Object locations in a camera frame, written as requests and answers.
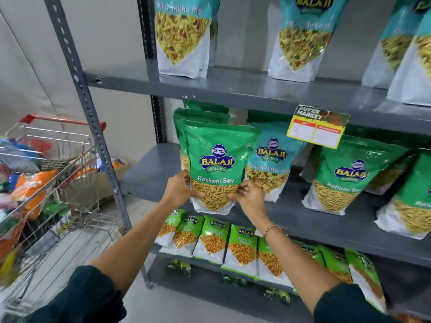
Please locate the person's left hand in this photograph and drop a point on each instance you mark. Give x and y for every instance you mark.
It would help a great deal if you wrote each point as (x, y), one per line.
(176, 191)

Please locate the person's right hand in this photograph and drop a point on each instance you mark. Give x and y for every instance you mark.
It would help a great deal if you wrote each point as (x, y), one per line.
(252, 202)

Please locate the person's right thumb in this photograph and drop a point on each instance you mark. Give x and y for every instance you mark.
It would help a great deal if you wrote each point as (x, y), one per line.
(234, 196)

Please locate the person's left thumb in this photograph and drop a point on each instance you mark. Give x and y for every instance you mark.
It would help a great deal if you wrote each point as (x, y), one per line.
(197, 195)

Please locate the green sev snack packet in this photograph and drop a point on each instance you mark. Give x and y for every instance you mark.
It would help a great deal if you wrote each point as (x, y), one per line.
(346, 174)
(205, 105)
(390, 178)
(219, 158)
(410, 201)
(188, 119)

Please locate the person's left forearm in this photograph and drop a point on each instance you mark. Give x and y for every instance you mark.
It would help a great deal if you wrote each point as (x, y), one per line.
(136, 237)

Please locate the person's right forearm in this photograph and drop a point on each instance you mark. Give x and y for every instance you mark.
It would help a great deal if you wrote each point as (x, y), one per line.
(296, 264)

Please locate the row of small green pouches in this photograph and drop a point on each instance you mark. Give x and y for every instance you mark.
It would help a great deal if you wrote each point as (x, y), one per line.
(242, 248)

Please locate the teal mix snack packet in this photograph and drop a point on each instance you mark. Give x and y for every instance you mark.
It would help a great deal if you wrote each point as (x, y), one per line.
(390, 47)
(181, 33)
(417, 70)
(303, 36)
(274, 154)

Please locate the brown cardboard box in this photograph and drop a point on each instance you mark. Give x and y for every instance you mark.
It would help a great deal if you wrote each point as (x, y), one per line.
(91, 184)

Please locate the yellow shelf price tag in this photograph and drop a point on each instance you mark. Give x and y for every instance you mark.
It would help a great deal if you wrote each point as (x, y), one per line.
(318, 127)

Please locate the grey metal shelf rack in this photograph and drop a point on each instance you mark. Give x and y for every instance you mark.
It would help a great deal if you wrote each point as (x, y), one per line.
(235, 87)

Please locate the dark green left sleeve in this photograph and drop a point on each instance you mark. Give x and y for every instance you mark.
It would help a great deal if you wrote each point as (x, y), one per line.
(80, 299)

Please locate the dark green sleeve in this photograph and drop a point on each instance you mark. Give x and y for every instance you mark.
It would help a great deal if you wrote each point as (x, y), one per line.
(80, 299)
(346, 307)

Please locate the dark green right sleeve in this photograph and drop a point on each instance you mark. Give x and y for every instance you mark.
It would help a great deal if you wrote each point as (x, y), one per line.
(346, 307)

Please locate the orange snack bag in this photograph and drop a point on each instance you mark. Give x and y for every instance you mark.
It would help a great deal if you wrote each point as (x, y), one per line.
(32, 190)

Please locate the blue plastic bag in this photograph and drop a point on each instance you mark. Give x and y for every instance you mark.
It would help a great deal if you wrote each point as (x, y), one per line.
(16, 154)

